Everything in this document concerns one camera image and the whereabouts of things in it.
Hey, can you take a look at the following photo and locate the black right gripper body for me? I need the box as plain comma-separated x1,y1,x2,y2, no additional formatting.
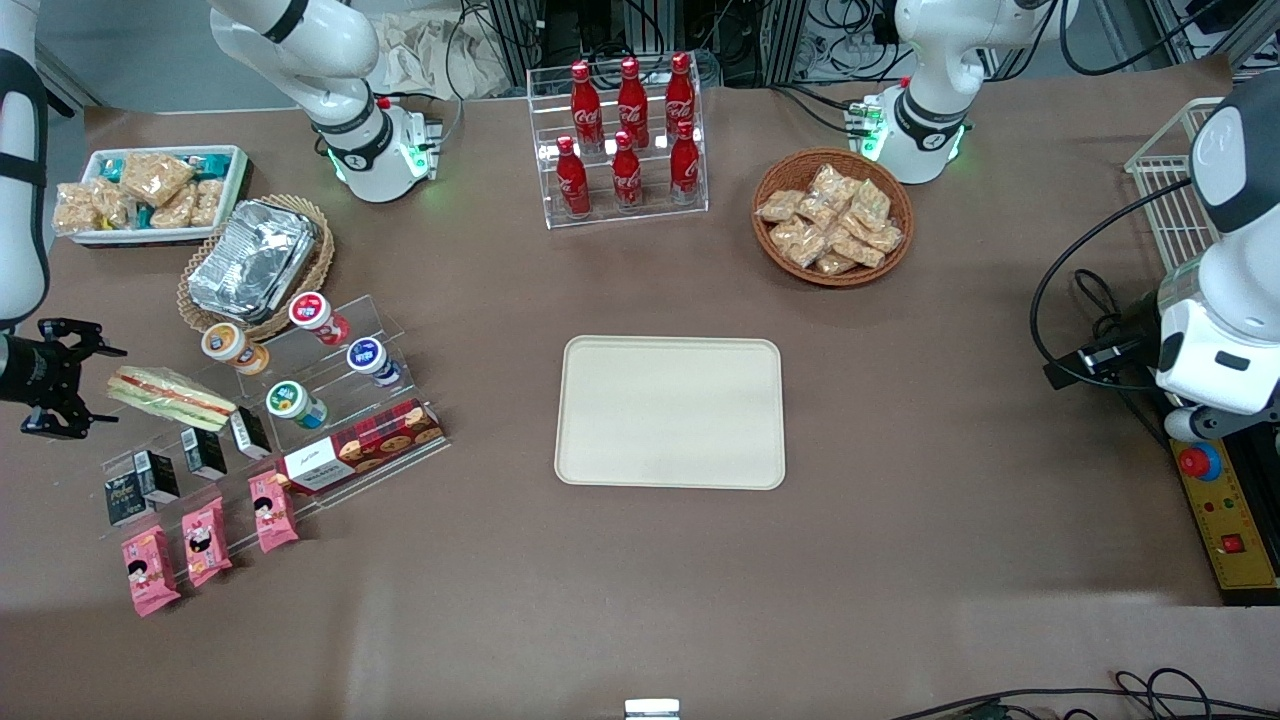
0,334,64,411

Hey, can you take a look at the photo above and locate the green gum bottle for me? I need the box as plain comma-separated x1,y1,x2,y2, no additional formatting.
266,381,328,431

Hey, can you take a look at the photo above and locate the orange gum bottle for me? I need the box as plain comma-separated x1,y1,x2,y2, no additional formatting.
201,323,269,376

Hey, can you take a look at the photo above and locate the black floor cable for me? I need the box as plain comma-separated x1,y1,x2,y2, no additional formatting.
890,668,1280,720

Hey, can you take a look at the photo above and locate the small black barcode carton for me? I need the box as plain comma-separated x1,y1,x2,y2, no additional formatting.
181,428,228,481
231,407,273,461
133,450,181,504

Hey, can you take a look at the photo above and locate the red gum bottle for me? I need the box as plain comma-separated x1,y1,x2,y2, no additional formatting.
290,292,351,346

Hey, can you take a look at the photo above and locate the purple gum bottle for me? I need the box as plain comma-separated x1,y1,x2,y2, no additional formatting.
347,338,401,388

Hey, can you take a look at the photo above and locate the red plaid cookie box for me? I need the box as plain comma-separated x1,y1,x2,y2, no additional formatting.
277,400,444,497

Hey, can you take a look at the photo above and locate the clear acrylic bottle rack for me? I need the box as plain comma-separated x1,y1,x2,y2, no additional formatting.
527,55,709,231

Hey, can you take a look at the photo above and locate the white wire basket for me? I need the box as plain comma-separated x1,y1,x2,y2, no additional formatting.
1125,97,1227,273

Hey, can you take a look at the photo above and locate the silver foil container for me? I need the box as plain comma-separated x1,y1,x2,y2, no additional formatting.
188,200,319,323

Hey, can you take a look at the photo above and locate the black looped cable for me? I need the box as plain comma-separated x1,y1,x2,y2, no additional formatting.
1030,178,1201,393

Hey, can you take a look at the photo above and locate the pink cartoon snack pack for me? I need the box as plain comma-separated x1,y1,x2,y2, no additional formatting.
121,526,182,618
182,497,233,588
249,470,299,554

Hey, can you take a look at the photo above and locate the yellow emergency stop box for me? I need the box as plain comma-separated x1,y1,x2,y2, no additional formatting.
1170,440,1280,593

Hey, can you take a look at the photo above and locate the beige crumpled cloth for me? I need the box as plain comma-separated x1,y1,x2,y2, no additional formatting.
375,10,516,101

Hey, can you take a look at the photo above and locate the brown table cover sheet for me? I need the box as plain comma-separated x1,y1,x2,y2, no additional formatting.
0,55,1280,720

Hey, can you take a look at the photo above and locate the red cola bottle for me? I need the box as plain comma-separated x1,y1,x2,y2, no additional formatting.
665,52,697,141
611,130,644,211
617,57,650,149
570,60,604,153
556,136,591,218
670,120,701,206

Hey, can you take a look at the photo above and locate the clear acrylic stepped stand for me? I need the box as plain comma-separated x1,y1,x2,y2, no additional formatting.
100,295,451,546

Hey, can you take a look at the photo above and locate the triangle sandwich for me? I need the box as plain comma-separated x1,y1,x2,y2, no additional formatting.
107,366,238,433

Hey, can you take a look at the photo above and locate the light woven wicker basket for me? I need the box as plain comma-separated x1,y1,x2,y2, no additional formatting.
178,195,336,341

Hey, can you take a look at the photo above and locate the white plastic bin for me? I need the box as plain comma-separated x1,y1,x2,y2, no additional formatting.
55,145,251,248

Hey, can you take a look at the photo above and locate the dark brown wicker basket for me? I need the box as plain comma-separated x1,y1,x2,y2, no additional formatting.
752,148,914,289

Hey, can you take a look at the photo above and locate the cream rectangular tray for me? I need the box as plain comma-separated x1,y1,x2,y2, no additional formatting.
555,336,786,491

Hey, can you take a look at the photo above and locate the black Face tissue pack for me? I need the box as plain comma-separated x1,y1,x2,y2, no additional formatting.
105,478,151,528

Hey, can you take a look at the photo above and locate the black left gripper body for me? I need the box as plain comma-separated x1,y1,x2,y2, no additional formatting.
1043,290,1167,391

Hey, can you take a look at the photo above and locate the metal equipment rack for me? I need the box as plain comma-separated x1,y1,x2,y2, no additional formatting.
485,0,901,89

